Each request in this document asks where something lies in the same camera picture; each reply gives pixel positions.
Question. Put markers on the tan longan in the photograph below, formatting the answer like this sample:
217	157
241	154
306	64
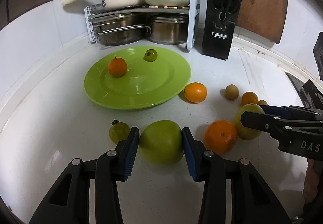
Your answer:
262	102
231	92

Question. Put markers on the person's right hand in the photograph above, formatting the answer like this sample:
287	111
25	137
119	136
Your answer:
312	179

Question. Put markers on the white dish rack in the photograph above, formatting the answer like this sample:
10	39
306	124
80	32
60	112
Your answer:
192	11

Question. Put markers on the steel pan with handle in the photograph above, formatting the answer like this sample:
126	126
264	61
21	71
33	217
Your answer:
121	29

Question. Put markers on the small orange kumquat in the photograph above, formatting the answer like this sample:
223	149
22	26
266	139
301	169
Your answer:
249	98

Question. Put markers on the large mandarin orange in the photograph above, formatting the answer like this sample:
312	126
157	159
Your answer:
220	137

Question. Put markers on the small green tomato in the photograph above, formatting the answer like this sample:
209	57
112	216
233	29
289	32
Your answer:
119	131

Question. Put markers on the black kitchen scissors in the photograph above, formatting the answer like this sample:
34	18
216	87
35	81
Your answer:
226	11

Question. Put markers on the steel stockpot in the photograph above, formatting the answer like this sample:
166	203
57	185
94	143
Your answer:
168	29

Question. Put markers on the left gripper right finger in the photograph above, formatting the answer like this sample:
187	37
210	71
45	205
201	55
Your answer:
234	191

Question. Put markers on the dark green tomato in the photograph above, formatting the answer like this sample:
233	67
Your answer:
150	55

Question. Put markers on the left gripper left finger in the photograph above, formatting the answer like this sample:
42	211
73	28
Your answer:
67	201

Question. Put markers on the black knife block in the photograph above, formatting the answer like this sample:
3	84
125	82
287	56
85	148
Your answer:
216	42

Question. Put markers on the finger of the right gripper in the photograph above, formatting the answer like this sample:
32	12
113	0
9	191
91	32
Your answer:
279	126
292	113

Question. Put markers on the orange tomato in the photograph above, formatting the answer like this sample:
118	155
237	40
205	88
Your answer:
195	92

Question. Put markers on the green apple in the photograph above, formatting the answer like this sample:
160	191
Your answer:
161	143

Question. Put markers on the small stemmed orange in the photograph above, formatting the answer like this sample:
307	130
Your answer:
117	67

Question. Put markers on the green plate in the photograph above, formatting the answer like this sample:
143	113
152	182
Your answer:
145	84

